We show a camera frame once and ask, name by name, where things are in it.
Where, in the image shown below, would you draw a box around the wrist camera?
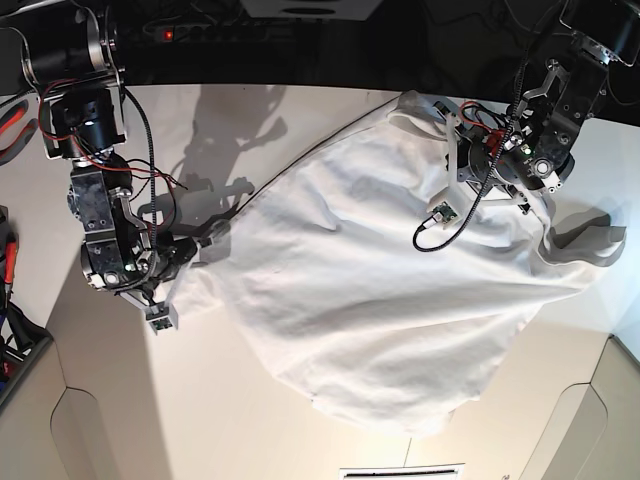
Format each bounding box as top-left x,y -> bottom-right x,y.
145,302 -> 179,334
427,201 -> 459,226

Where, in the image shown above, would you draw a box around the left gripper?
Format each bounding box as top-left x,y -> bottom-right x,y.
432,100 -> 555,215

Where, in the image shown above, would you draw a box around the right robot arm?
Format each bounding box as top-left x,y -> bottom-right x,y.
1,1 -> 196,308

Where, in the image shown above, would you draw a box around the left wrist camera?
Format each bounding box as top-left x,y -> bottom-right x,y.
427,201 -> 459,226

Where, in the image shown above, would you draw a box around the braided cable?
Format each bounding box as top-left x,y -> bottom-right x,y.
122,87 -> 166,281
412,24 -> 534,252

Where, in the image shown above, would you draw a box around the left braided cable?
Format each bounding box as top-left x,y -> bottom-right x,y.
122,87 -> 166,281

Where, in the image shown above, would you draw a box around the right braided cable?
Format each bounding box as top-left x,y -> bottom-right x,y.
412,24 -> 534,252

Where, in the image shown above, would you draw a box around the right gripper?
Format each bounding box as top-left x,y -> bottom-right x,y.
118,219 -> 231,320

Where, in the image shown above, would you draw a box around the orange grey pliers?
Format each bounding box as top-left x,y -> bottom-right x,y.
1,99 -> 38,166

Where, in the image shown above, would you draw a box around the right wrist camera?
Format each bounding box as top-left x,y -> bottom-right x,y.
145,302 -> 179,334

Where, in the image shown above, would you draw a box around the black power strip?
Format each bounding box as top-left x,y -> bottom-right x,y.
142,24 -> 269,43

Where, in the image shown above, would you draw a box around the grey box at top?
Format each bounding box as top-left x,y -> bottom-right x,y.
241,0 -> 382,21

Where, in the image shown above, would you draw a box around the white t-shirt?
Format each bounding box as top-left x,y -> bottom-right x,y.
176,91 -> 626,437

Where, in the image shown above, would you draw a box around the white cable on floor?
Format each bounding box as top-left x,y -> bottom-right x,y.
594,64 -> 640,107

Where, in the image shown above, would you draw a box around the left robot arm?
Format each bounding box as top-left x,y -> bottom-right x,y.
429,1 -> 639,224

